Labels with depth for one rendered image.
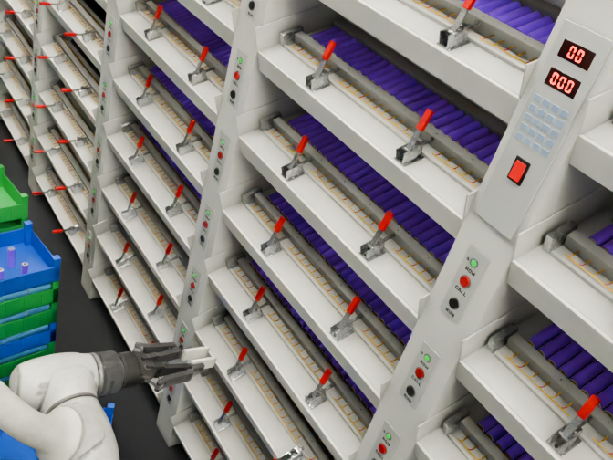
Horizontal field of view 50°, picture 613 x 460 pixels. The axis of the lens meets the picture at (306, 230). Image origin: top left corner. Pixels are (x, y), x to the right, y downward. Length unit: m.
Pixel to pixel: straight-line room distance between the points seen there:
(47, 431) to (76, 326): 1.24
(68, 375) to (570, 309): 0.92
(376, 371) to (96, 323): 1.43
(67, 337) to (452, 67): 1.77
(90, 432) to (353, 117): 0.73
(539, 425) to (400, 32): 0.61
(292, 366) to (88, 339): 1.10
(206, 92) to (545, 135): 0.93
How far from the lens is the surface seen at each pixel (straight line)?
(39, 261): 2.08
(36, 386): 1.37
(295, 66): 1.33
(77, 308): 2.53
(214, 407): 1.87
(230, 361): 1.72
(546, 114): 0.89
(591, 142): 0.87
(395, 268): 1.16
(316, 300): 1.34
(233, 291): 1.62
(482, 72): 0.97
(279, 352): 1.49
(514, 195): 0.93
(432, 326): 1.07
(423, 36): 1.04
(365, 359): 1.26
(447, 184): 1.05
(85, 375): 1.39
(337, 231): 1.22
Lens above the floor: 1.70
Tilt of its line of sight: 32 degrees down
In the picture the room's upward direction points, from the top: 17 degrees clockwise
